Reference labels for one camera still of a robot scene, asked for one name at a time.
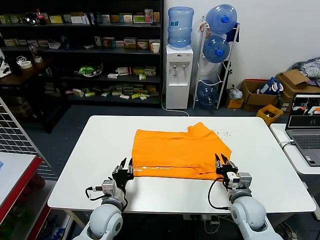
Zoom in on pile of grey clothes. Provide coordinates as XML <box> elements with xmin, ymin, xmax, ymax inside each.
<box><xmin>288</xmin><ymin>57</ymin><xmax>320</xmax><ymax>88</ymax></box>

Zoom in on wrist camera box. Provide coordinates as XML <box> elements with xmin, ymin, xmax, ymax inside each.
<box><xmin>228</xmin><ymin>172</ymin><xmax>253</xmax><ymax>189</ymax></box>
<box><xmin>101</xmin><ymin>179</ymin><xmax>118</xmax><ymax>195</ymax></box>

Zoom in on white power strip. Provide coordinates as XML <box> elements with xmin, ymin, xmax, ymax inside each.
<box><xmin>183</xmin><ymin>214</ymin><xmax>221</xmax><ymax>222</ymax></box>

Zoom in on clear plastic bottle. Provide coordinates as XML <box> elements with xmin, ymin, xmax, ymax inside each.
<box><xmin>27</xmin><ymin>42</ymin><xmax>44</xmax><ymax>64</ymax></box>

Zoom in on white metal jug rack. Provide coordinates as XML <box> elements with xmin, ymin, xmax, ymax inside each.
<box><xmin>192</xmin><ymin>16</ymin><xmax>241</xmax><ymax>111</ymax></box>

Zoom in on cola bottle red cap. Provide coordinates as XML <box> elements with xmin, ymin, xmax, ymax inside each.
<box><xmin>35</xmin><ymin>8</ymin><xmax>47</xmax><ymax>26</ymax></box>

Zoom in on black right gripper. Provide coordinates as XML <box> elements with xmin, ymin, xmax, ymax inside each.
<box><xmin>214</xmin><ymin>153</ymin><xmax>239</xmax><ymax>183</ymax></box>

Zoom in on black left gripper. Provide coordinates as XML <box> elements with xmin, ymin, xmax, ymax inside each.
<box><xmin>111</xmin><ymin>157</ymin><xmax>135</xmax><ymax>191</ymax></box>

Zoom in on white side table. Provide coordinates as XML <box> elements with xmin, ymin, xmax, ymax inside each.
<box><xmin>269</xmin><ymin>123</ymin><xmax>320</xmax><ymax>221</ymax></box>

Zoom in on white water dispenser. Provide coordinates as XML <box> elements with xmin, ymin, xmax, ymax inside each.
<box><xmin>165</xmin><ymin>44</ymin><xmax>194</xmax><ymax>111</ymax></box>

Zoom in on orange t-shirt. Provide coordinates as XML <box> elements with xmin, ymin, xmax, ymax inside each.
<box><xmin>130</xmin><ymin>121</ymin><xmax>233</xmax><ymax>181</ymax></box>

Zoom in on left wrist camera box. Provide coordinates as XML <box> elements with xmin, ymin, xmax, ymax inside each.
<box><xmin>101</xmin><ymin>179</ymin><xmax>118</xmax><ymax>195</ymax></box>

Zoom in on upright blue water jug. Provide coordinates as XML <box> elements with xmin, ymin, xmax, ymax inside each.
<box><xmin>166</xmin><ymin>6</ymin><xmax>195</xmax><ymax>49</ymax></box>

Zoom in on small yellow cardboard box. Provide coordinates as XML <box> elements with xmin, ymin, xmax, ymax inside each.
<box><xmin>226</xmin><ymin>98</ymin><xmax>245</xmax><ymax>110</ymax></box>

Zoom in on red-edged white table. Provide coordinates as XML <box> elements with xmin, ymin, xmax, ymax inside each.
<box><xmin>0</xmin><ymin>151</ymin><xmax>52</xmax><ymax>240</ymax></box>

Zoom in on white tape roll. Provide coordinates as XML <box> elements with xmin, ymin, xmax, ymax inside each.
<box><xmin>16</xmin><ymin>56</ymin><xmax>33</xmax><ymax>70</ymax></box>

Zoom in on shiny black round bowl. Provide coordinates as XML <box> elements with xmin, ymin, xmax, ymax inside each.
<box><xmin>23</xmin><ymin>12</ymin><xmax>40</xmax><ymax>25</ymax></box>

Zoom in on red and white box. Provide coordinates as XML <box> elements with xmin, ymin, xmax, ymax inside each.
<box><xmin>117</xmin><ymin>66</ymin><xmax>132</xmax><ymax>77</ymax></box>

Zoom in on blue and white bag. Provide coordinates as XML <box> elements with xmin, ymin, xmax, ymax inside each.
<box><xmin>257</xmin><ymin>77</ymin><xmax>285</xmax><ymax>95</ymax></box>

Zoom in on knotted grey plastic bag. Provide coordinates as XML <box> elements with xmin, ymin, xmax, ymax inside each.
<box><xmin>227</xmin><ymin>84</ymin><xmax>243</xmax><ymax>101</ymax></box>

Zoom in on grey laptop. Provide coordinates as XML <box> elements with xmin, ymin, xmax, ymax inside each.
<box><xmin>284</xmin><ymin>93</ymin><xmax>320</xmax><ymax>167</ymax></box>

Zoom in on black right camera cable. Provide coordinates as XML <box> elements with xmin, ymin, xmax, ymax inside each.
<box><xmin>207</xmin><ymin>177</ymin><xmax>232</xmax><ymax>210</ymax></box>

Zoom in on stacked brown cardboard boxes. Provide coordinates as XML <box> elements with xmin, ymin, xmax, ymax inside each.
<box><xmin>275</xmin><ymin>69</ymin><xmax>320</xmax><ymax>113</ymax></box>

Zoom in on green and white bowl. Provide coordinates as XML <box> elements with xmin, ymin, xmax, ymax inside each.
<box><xmin>74</xmin><ymin>62</ymin><xmax>104</xmax><ymax>80</ymax></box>

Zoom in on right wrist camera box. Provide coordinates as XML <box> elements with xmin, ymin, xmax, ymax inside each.
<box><xmin>228</xmin><ymin>172</ymin><xmax>253</xmax><ymax>189</ymax></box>

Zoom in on black left camera cable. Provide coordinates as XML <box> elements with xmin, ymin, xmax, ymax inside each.
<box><xmin>84</xmin><ymin>186</ymin><xmax>106</xmax><ymax>201</ymax></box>

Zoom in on black camera cable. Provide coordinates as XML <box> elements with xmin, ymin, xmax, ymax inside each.
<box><xmin>84</xmin><ymin>186</ymin><xmax>106</xmax><ymax>201</ymax></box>
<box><xmin>207</xmin><ymin>177</ymin><xmax>232</xmax><ymax>210</ymax></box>

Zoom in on open brown cardboard box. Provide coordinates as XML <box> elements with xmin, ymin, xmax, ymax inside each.
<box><xmin>240</xmin><ymin>79</ymin><xmax>280</xmax><ymax>113</ymax></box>

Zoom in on dark wooden desk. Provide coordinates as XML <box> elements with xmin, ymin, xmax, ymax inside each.
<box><xmin>0</xmin><ymin>58</ymin><xmax>63</xmax><ymax>133</ymax></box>

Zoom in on white wire grid panel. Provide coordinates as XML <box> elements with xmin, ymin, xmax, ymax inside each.
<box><xmin>0</xmin><ymin>96</ymin><xmax>52</xmax><ymax>181</ymax></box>

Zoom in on white dispenser power cable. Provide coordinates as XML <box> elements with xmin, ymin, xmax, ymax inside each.
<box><xmin>161</xmin><ymin>79</ymin><xmax>191</xmax><ymax>117</ymax></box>

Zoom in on yellow plastic bin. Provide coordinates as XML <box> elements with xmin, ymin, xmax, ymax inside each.
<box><xmin>256</xmin><ymin>104</ymin><xmax>284</xmax><ymax>127</ymax></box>

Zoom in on black shelving unit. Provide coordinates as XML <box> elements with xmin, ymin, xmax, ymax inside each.
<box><xmin>0</xmin><ymin>0</ymin><xmax>165</xmax><ymax>110</ymax></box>

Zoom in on pink print tall box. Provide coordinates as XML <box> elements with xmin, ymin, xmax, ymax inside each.
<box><xmin>144</xmin><ymin>8</ymin><xmax>154</xmax><ymax>25</ymax></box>

